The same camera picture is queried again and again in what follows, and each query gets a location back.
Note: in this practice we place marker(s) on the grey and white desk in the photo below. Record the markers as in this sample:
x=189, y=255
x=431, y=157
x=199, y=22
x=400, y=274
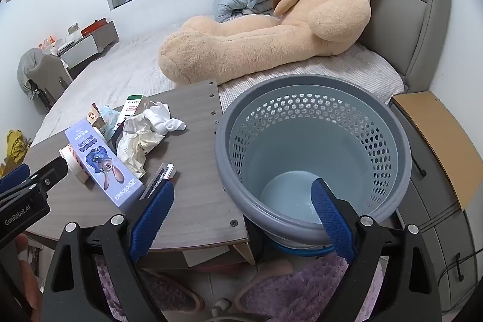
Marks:
x=90, y=43

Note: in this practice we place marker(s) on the grey nightstand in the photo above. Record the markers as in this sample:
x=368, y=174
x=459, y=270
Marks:
x=441, y=231

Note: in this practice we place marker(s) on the green and white medicine box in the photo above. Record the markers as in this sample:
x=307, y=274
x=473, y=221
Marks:
x=130, y=109

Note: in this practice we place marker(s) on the grey perforated plastic basket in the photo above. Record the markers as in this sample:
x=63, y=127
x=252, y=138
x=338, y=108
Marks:
x=294, y=133

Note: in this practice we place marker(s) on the grey clothes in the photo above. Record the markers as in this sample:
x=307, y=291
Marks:
x=28, y=65

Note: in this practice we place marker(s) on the white tape roll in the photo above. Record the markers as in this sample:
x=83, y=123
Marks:
x=73, y=159

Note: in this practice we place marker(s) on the white sock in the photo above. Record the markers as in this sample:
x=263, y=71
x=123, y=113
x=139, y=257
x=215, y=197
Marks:
x=166, y=122

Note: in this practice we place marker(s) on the light blue wipes packet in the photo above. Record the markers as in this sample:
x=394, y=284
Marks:
x=109, y=118

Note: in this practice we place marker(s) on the grey upholstered bed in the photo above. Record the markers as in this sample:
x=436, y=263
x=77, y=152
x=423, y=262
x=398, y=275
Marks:
x=132, y=69

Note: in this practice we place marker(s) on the folded grey-blue duvet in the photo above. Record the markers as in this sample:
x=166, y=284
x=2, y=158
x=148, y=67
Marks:
x=230, y=7

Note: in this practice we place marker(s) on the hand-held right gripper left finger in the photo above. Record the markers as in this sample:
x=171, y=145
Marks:
x=151, y=220

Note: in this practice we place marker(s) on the brown cardboard sheet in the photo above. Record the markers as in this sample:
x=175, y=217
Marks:
x=434, y=133

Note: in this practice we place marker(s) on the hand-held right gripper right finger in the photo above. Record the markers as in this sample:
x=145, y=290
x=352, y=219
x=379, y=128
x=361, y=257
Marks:
x=332, y=216

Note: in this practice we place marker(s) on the purple cartoon carton box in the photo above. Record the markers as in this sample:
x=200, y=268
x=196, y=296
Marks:
x=98, y=159

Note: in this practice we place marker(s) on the grey chair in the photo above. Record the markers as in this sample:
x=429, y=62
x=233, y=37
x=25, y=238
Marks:
x=51, y=75

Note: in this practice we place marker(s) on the purple fuzzy slipper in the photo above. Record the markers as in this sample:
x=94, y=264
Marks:
x=169, y=292
x=302, y=292

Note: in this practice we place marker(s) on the small silver black packet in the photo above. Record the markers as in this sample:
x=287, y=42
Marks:
x=166, y=171

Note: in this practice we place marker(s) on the white paper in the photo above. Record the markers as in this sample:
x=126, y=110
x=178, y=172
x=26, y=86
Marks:
x=136, y=144

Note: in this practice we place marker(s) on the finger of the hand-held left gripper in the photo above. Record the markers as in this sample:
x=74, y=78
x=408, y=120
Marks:
x=49, y=173

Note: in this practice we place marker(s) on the cream and red snack bag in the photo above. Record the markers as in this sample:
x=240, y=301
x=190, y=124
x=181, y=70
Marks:
x=94, y=115

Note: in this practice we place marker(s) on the person's left hand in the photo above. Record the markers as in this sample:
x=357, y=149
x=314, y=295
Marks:
x=29, y=284

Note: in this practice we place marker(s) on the yellow cloth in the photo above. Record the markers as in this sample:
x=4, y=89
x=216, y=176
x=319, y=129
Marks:
x=15, y=148

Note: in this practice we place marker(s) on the red flat item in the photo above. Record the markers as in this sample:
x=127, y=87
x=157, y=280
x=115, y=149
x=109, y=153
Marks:
x=94, y=26

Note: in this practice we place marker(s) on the large beige teddy bear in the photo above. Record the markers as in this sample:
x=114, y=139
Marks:
x=264, y=43

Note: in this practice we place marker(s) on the white plug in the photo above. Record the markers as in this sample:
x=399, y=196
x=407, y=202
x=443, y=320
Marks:
x=220, y=307

